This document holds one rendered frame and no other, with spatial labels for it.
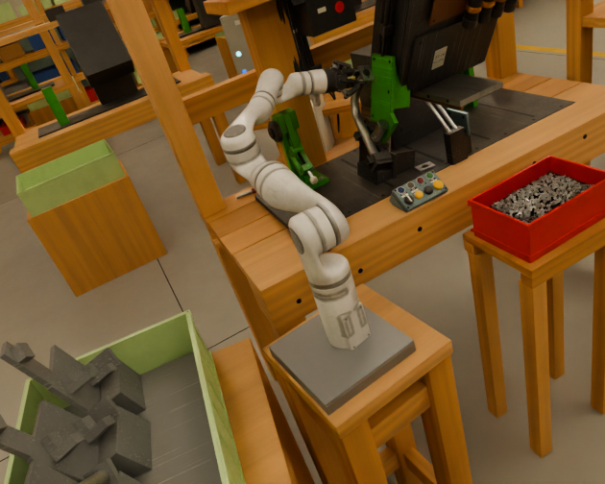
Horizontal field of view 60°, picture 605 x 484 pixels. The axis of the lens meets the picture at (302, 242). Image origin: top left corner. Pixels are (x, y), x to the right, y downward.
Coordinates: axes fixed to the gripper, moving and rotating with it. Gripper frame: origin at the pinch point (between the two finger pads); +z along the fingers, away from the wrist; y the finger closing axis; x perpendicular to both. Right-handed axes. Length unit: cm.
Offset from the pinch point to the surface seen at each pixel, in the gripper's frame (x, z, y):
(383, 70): -7.9, 2.9, -3.9
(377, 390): -24, -42, -91
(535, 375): 5, 20, -104
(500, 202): -15, 17, -55
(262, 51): 12.4, -24.1, 22.5
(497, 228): -18, 10, -63
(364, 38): 18.6, 21.0, 29.1
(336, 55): 22.0, 8.9, 25.5
